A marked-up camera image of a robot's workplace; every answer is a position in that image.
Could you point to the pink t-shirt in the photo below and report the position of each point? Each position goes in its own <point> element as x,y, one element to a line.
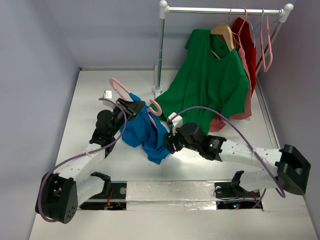
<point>228,84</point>

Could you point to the pink plastic hanger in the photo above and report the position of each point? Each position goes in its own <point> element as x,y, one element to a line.
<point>158,112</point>

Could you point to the blue wire hanger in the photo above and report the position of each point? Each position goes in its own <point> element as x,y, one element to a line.
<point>254,29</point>

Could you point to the green t-shirt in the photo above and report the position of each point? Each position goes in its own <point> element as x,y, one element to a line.
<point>188,89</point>

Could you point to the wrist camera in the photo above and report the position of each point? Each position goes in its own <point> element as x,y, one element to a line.
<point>174,121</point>
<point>107,99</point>

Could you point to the red t-shirt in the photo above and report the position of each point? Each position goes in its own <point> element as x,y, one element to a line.
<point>242,26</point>

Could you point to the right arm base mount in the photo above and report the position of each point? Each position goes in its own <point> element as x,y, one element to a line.
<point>230,196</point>

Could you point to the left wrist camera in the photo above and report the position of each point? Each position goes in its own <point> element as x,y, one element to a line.
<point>107,99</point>

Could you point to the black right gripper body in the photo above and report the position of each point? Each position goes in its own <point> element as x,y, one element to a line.
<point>172,140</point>

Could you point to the blue t-shirt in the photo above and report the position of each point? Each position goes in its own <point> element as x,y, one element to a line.
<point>147,131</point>

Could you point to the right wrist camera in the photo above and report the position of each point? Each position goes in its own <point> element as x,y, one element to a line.
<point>174,121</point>

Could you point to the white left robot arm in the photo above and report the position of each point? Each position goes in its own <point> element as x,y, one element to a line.
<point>74,181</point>

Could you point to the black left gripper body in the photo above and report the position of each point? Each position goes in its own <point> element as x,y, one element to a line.
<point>119,118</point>

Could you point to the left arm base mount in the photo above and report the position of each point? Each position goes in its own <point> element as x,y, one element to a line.
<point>111,198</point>

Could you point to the wooden hanger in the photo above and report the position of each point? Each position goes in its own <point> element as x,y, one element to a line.
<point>226,32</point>

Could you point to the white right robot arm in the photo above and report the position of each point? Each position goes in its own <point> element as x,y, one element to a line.
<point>285,169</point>

